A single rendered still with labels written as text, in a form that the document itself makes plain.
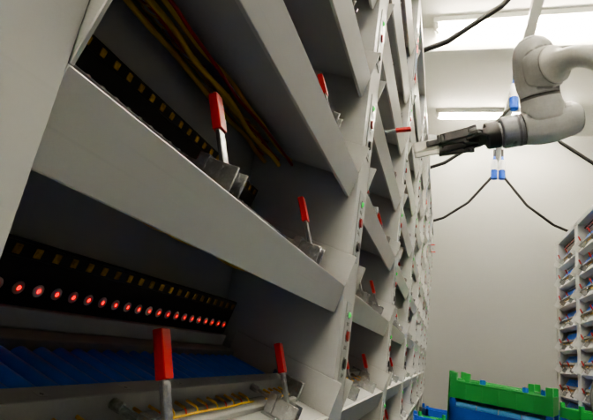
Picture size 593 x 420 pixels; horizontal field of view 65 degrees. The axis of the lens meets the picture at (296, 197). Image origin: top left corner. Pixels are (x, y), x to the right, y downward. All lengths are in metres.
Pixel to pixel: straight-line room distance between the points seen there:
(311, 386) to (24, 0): 0.65
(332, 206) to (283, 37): 0.40
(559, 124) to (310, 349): 0.94
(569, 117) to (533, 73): 0.15
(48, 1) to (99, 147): 0.06
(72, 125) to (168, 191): 0.08
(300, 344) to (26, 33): 0.64
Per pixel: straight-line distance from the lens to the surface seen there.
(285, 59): 0.47
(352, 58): 0.78
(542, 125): 1.40
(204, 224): 0.32
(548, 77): 1.40
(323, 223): 0.78
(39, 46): 0.21
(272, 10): 0.43
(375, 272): 1.47
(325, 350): 0.75
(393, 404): 2.15
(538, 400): 1.69
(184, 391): 0.47
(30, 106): 0.20
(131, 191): 0.26
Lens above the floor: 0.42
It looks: 17 degrees up
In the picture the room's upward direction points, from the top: 9 degrees clockwise
